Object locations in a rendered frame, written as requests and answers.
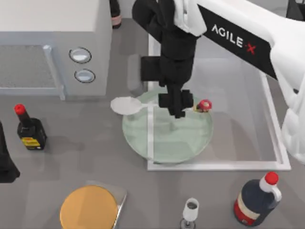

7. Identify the green glass plate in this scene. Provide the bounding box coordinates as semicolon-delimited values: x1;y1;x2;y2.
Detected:
122;92;214;164

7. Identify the red mushroom toy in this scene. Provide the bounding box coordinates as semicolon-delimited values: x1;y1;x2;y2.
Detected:
193;99;213;113

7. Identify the white spoon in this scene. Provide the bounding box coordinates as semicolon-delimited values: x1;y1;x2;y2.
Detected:
110;96;158;116

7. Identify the dark brown bottle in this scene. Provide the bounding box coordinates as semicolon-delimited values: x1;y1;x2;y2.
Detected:
109;0;122;30

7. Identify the pale microwave oven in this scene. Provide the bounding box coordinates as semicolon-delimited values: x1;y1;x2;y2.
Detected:
0;0;113;101

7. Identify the small microwave knob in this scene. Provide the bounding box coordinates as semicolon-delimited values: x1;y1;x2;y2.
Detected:
74;68;96;84

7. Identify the white sink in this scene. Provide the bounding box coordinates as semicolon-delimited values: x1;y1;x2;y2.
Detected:
147;32;292;171

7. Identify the large microwave knob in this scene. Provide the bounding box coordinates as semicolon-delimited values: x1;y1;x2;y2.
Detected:
69;46;92;64

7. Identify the clear wine glass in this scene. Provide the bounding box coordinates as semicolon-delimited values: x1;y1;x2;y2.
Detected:
180;197;200;229

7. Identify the dark jug with red cap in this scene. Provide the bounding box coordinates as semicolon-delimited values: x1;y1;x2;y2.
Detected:
233;171;283;228

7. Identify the orange round board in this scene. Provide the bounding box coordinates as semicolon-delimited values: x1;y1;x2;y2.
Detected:
59;185;119;229

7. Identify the black bottle with red cap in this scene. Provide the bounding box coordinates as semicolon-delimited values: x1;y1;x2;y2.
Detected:
13;103;48;151

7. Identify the microwave oven door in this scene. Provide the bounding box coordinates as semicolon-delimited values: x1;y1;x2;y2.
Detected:
0;44;66;101

